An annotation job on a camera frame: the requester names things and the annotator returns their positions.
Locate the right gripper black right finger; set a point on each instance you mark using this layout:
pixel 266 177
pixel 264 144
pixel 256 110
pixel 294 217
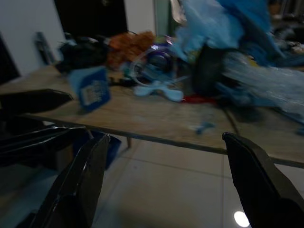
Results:
pixel 261 180

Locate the red flat object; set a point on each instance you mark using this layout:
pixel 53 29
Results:
pixel 198 99

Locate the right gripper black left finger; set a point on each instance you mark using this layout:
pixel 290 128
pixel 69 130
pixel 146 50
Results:
pixel 76 180

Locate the blue tape piece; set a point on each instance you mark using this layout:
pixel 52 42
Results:
pixel 205 127

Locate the blue container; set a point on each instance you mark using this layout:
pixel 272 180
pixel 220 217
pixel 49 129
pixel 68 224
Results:
pixel 109 152

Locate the orange brown patterned packet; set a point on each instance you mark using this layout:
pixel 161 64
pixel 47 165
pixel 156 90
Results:
pixel 129 47

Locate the white plastic bag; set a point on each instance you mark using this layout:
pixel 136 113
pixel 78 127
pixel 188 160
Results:
pixel 225 28

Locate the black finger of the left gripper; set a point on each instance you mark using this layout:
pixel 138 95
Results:
pixel 33 101

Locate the black cylindrical object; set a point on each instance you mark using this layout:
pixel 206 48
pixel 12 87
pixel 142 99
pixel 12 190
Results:
pixel 209 71

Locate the blue printed card box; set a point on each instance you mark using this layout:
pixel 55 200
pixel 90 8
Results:
pixel 91 89

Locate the tapered wooden table leg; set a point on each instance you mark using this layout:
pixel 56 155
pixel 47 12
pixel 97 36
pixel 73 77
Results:
pixel 129 142

